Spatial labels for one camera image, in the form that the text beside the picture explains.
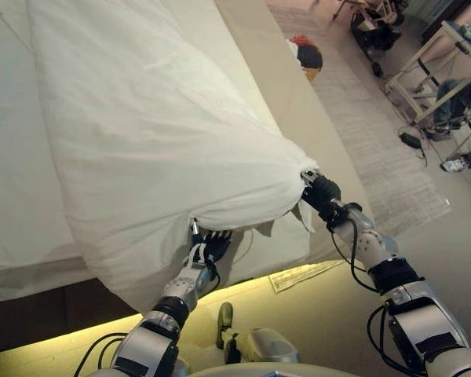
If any brown tufted bed frame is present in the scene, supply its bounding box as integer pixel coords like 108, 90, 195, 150
0, 279, 143, 346

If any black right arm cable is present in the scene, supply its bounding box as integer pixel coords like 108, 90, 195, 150
328, 217, 398, 377

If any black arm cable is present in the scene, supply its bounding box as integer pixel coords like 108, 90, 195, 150
328, 217, 398, 377
72, 331, 130, 377

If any mattress with white sheet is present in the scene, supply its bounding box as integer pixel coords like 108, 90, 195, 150
0, 0, 377, 306

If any light striped rug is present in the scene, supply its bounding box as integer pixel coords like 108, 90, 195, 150
264, 0, 453, 240

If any white sneaker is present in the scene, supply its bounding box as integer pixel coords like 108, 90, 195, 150
440, 154, 471, 174

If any left robot hand black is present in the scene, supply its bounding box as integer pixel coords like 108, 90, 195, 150
184, 218, 234, 273

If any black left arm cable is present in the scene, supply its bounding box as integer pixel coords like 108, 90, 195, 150
72, 331, 130, 377

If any left dark robot foot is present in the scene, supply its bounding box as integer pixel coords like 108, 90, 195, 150
214, 302, 236, 351

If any white printed mattress label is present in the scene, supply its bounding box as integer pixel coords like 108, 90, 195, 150
267, 259, 345, 296

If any right robot hand black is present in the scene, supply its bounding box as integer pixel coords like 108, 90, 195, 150
300, 168, 342, 215

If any black power adapter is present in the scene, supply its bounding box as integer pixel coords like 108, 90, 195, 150
399, 131, 422, 149

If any white duvet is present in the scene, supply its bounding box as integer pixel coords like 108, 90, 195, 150
25, 0, 322, 315

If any black stroller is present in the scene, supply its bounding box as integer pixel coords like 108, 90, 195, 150
329, 0, 412, 78

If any white frame table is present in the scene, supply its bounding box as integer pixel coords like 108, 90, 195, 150
384, 20, 471, 127

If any blue denim cloth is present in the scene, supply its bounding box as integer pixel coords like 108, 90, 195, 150
434, 78, 471, 126

